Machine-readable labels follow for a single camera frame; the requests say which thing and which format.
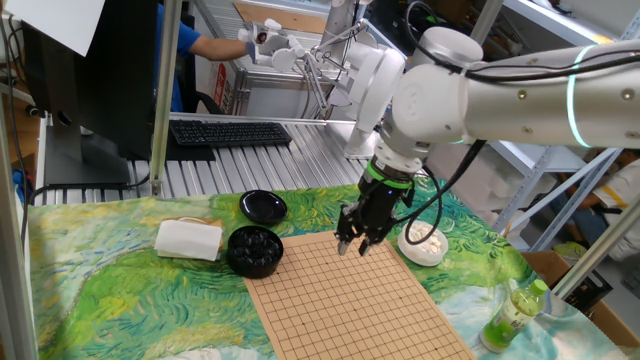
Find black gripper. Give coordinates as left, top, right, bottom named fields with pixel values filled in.
left=334, top=173, right=416, bottom=257

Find white paper sheet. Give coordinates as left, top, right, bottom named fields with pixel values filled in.
left=4, top=0, right=106, bottom=57

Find green tea bottle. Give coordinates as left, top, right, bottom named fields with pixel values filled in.
left=478, top=278, right=549, bottom=355

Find bare forearm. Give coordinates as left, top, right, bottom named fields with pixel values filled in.
left=189, top=35, right=251, bottom=62

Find black keyboard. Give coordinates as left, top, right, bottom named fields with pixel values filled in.
left=168, top=119, right=293, bottom=148

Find aluminium frame post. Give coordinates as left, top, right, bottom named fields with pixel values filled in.
left=469, top=0, right=505, bottom=46
left=552, top=197, right=640, bottom=301
left=148, top=0, right=184, bottom=197
left=0, top=99, right=39, bottom=360

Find black bowl of black stones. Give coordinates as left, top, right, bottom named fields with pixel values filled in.
left=227, top=224, right=285, bottom=280

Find painted landscape tablecloth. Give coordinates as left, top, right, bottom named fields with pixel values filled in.
left=27, top=175, right=631, bottom=360

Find white haptic control device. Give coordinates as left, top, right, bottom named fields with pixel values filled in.
left=237, top=17, right=407, bottom=160

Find black office chair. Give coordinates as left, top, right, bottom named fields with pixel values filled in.
left=179, top=14, right=225, bottom=115

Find aluminium workbench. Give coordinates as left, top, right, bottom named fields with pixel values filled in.
left=192, top=0, right=351, bottom=120

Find white foam blocks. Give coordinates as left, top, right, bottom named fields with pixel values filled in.
left=427, top=143, right=526, bottom=226

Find black monitor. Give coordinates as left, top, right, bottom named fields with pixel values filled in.
left=20, top=0, right=159, bottom=187

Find person in white shirt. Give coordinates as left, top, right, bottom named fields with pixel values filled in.
left=549, top=147, right=640, bottom=261

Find black bowl lid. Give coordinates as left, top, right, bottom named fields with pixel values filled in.
left=238, top=189, right=289, bottom=225

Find black desk mat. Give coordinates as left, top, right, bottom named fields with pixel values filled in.
left=164, top=130, right=217, bottom=162

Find white bowl of white stones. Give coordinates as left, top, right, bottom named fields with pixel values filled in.
left=397, top=219, right=450, bottom=268

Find cardboard box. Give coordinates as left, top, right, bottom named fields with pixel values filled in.
left=519, top=249, right=640, bottom=349

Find black power cable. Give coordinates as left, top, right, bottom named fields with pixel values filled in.
left=19, top=172, right=151, bottom=241

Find grey metal shelf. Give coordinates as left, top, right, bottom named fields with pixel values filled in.
left=487, top=0, right=640, bottom=251

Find person in blue shirt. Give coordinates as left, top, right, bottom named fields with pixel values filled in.
left=154, top=2, right=202, bottom=114

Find red white sign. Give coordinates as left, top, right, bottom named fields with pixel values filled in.
left=213, top=62, right=229, bottom=109

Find brown board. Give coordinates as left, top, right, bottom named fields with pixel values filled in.
left=232, top=2, right=329, bottom=35

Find tan go board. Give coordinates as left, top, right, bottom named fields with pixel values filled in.
left=243, top=224, right=476, bottom=360

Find black plastic crate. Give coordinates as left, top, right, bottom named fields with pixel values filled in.
left=562, top=269, right=615, bottom=314

